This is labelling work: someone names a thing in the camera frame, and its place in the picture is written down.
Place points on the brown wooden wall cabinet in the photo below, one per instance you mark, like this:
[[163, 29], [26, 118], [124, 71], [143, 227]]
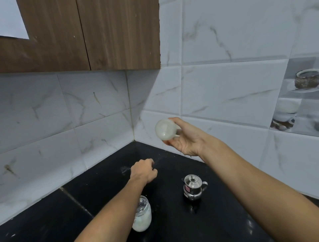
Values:
[[82, 35]]

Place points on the glass jar with white contents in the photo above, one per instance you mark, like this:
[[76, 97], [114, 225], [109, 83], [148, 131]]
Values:
[[142, 215]]

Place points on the person's left hand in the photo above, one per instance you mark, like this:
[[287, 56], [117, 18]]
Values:
[[142, 170]]

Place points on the small steel pot with lid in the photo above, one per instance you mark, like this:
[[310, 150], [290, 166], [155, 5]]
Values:
[[193, 187]]

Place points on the white plastic jar lid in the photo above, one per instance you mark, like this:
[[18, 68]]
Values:
[[165, 129]]

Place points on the person's right forearm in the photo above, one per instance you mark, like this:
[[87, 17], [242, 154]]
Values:
[[254, 189]]

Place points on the person's left fingers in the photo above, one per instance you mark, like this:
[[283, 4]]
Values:
[[151, 167]]

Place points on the person's left forearm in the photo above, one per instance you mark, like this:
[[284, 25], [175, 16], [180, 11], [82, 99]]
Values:
[[109, 212]]

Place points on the person's right hand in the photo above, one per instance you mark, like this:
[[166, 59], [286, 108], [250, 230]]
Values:
[[188, 140]]

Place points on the person's right thumb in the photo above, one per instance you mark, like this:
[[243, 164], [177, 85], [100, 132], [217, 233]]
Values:
[[175, 122]]

